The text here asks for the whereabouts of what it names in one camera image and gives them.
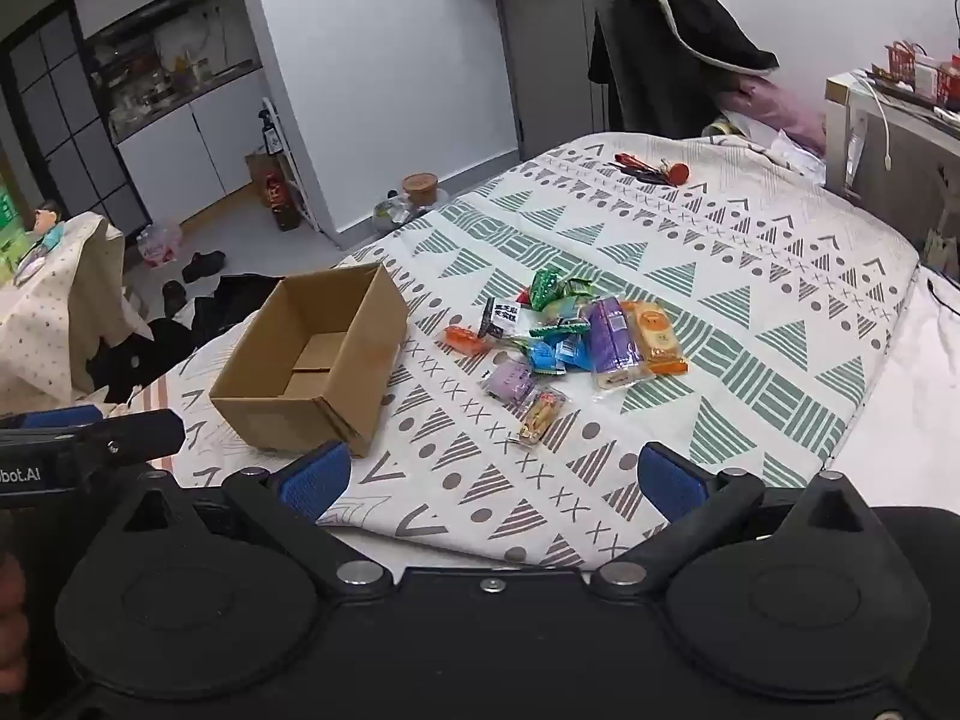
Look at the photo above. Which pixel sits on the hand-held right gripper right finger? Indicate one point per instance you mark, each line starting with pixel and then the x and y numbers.
pixel 671 480

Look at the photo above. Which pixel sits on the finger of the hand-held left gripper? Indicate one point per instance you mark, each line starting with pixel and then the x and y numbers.
pixel 135 435
pixel 64 416

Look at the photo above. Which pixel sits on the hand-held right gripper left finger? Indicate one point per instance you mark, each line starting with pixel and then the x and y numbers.
pixel 315 476

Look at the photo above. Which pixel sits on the brown cardboard box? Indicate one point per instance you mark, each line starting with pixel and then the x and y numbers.
pixel 352 382

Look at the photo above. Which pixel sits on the white packet black label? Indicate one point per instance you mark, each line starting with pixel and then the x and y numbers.
pixel 501 319

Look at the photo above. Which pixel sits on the white dotted cloth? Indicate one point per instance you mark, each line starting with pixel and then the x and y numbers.
pixel 52 315

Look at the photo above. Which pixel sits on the black shoe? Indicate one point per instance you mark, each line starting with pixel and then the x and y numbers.
pixel 174 296
pixel 204 266

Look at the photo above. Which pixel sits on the clear packet brown snack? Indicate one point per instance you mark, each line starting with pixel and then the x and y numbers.
pixel 541 416

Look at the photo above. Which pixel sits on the orange bread packet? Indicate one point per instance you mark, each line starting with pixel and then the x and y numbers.
pixel 654 334

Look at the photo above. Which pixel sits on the large purple snack packet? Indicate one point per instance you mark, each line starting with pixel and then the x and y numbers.
pixel 611 337

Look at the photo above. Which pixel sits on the black clothes pile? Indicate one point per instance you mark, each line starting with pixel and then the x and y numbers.
pixel 232 304

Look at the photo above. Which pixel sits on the light blue snack packet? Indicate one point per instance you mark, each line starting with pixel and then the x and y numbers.
pixel 541 358

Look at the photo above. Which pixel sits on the toy figurine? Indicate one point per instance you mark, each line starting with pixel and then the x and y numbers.
pixel 45 232

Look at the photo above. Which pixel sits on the long green snack packet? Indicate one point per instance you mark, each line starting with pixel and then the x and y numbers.
pixel 559 328

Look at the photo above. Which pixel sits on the small lilac snack packet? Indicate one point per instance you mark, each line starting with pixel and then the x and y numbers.
pixel 510 379

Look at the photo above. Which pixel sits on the pink plastic bag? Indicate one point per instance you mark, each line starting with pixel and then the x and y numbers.
pixel 161 244

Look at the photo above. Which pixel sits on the green box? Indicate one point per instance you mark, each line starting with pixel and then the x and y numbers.
pixel 7 229

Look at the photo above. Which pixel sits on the small orange snack packet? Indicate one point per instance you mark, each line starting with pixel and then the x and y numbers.
pixel 465 340

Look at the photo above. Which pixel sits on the light green snack packet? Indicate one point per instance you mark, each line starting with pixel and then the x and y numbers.
pixel 576 294

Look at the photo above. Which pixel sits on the dark green snack packet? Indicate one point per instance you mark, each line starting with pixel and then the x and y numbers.
pixel 546 289

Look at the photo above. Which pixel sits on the patterned bed blanket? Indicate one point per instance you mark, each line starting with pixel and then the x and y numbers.
pixel 712 255

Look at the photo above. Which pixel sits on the white bed sheet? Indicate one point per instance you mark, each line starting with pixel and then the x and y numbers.
pixel 907 405

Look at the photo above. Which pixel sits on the black grid sliding door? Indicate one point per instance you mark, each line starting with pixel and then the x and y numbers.
pixel 67 135

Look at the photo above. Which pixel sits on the brown paper bag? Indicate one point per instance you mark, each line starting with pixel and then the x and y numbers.
pixel 259 172

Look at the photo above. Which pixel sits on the white lower cabinet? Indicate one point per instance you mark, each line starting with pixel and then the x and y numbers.
pixel 195 142

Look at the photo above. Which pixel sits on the brown cup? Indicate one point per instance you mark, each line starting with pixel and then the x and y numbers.
pixel 420 187

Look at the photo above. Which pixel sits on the key bunch red tag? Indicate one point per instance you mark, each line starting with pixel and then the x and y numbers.
pixel 652 169

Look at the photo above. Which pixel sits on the cluttered kitchen counter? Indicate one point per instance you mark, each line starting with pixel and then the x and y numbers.
pixel 165 75

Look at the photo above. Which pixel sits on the pink cloth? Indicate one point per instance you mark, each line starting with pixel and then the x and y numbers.
pixel 780 109

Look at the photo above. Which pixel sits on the white desk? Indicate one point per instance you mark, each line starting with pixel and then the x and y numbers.
pixel 855 112

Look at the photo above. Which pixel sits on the grey door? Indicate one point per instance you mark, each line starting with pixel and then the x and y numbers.
pixel 547 52

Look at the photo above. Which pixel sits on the black jacket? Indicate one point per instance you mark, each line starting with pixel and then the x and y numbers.
pixel 675 22

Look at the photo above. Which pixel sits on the red box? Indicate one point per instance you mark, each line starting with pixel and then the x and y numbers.
pixel 909 64

